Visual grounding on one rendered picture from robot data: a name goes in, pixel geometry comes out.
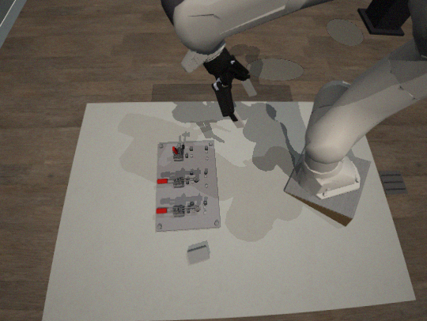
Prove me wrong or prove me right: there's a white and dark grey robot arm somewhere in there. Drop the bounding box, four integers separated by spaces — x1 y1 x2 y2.
161 0 427 200

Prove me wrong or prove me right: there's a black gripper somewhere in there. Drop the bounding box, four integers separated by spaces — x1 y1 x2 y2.
203 47 257 128

